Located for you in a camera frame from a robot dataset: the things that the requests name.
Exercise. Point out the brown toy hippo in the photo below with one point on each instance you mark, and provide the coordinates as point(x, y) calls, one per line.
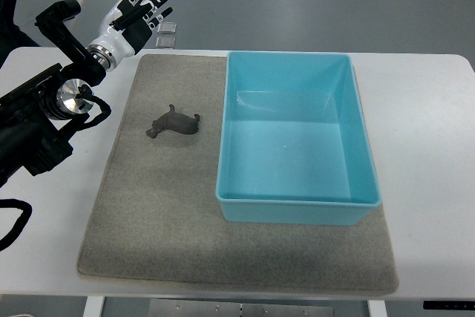
point(174, 121)

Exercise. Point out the metal table base plate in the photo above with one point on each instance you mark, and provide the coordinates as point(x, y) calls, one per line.
point(168, 307)

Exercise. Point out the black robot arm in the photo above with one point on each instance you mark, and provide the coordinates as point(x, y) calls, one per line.
point(39, 117)

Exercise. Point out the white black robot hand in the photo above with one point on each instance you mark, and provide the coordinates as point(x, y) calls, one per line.
point(126, 29)

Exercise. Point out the grey felt mat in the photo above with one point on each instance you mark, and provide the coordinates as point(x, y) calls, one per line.
point(156, 217)

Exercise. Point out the blue plastic box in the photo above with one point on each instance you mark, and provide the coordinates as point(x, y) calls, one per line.
point(294, 146)

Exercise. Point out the black table control panel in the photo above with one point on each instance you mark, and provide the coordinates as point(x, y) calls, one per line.
point(449, 305)

